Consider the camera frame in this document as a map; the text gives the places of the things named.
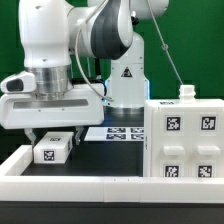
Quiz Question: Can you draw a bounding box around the white cabinet door panel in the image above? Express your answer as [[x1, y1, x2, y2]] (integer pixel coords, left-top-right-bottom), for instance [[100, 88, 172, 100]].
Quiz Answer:
[[191, 105, 224, 178], [150, 105, 192, 178]]

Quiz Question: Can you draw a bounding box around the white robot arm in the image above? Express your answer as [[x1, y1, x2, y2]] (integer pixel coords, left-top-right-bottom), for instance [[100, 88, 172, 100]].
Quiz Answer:
[[0, 0, 169, 140]]

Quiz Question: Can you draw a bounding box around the white cabinet body box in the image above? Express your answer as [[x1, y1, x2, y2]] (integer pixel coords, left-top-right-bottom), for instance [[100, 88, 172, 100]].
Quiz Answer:
[[143, 85, 224, 178]]

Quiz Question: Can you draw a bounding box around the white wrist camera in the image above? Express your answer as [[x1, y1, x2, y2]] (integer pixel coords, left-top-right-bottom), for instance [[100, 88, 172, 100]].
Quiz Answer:
[[0, 71, 37, 93]]

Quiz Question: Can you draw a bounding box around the white cabinet top block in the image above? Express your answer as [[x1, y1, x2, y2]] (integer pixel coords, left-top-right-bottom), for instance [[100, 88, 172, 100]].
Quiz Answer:
[[33, 132, 73, 164]]

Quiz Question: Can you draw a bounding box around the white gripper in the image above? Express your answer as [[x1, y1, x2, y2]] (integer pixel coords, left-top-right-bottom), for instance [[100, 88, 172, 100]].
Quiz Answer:
[[0, 84, 104, 146]]

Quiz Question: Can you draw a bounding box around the white table border fence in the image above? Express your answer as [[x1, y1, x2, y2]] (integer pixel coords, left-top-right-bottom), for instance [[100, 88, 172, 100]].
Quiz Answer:
[[0, 145, 224, 204]]

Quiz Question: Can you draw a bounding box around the white marker sheet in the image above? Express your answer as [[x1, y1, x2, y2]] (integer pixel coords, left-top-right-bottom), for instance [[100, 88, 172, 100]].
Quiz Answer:
[[85, 127, 144, 141]]

